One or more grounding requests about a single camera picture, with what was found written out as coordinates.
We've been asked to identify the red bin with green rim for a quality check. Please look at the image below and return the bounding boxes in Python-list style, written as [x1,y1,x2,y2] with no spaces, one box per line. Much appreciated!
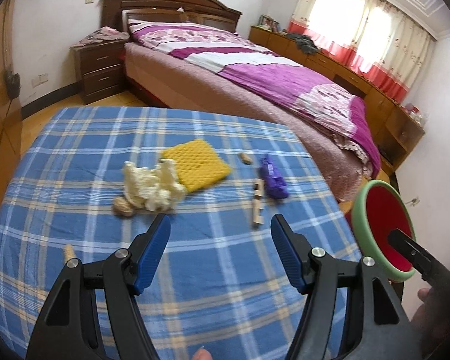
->
[345,180,416,283]

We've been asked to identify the white paper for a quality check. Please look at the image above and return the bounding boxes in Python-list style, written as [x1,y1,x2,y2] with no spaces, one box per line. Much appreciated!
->
[122,159,188,212]

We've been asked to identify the purple plastic bag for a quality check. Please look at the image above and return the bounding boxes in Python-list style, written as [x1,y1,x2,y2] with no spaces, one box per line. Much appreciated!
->
[259,155,289,199]

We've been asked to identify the yellow foam net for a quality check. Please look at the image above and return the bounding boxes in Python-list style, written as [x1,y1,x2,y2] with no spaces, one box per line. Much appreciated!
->
[162,139,232,193]

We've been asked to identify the person's right hand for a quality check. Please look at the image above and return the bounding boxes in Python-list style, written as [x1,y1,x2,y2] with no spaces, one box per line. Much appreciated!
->
[410,289,450,359]

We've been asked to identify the person's left hand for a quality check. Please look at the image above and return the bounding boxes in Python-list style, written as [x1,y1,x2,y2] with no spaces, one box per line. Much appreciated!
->
[192,348,213,360]

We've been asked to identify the peanut near left edge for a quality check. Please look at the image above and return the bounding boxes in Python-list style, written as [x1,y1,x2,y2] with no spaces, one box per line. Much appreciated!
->
[63,244,76,263]

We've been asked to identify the walnut shell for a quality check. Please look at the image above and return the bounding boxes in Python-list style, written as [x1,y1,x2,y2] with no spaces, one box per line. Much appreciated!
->
[112,196,136,218]

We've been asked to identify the blue plaid tablecloth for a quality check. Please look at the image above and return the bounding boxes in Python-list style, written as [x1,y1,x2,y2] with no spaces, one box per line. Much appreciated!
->
[0,106,363,360]

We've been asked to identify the long wooden window cabinet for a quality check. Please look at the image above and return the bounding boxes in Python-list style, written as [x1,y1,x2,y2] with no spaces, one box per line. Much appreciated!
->
[249,26,425,175]

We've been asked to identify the purple floral quilt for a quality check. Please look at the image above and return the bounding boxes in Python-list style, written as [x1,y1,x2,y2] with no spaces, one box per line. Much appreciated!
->
[127,19,381,176]

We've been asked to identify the wooden block piece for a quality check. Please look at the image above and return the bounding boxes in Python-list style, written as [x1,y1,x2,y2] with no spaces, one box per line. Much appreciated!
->
[252,178,264,227]

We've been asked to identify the peanut near purple bag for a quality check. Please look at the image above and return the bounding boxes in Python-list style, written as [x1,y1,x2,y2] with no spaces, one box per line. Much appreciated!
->
[239,153,253,165]

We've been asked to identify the white and red curtains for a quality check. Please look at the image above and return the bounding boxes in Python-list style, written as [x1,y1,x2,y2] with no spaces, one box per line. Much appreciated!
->
[288,0,434,102]

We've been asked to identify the dark wooden nightstand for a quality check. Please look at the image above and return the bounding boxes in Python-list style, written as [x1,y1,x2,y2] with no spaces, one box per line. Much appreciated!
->
[70,41,126,104]

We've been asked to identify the dark clothes on cabinet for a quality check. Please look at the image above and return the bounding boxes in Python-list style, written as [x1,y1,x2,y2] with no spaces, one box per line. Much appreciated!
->
[287,33,320,55]

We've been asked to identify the dark wooden bed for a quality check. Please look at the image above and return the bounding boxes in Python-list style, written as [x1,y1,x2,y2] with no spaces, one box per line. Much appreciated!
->
[101,0,381,202]

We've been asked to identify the clothes on nightstand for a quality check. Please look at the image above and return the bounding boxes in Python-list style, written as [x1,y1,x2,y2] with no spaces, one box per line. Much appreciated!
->
[75,26,129,47]

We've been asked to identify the books on cabinet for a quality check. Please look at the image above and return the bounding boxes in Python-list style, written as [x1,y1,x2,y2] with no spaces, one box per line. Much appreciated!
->
[257,15,281,33]

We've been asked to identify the wall power socket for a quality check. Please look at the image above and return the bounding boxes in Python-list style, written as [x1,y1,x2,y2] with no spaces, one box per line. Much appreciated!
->
[31,73,49,88]

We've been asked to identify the black plug with cable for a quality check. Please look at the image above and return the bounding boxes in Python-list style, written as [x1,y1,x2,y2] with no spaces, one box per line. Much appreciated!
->
[4,65,21,101]

